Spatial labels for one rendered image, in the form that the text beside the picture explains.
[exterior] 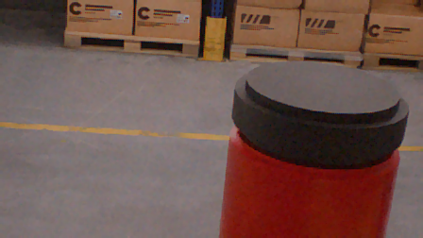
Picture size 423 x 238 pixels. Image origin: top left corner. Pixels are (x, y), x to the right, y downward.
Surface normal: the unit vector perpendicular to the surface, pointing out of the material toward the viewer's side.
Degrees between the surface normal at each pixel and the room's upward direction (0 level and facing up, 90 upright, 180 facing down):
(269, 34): 90
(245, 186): 90
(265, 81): 0
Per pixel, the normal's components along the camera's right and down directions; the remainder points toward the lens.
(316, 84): 0.09, -0.93
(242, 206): -0.78, 0.16
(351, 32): 0.07, 0.37
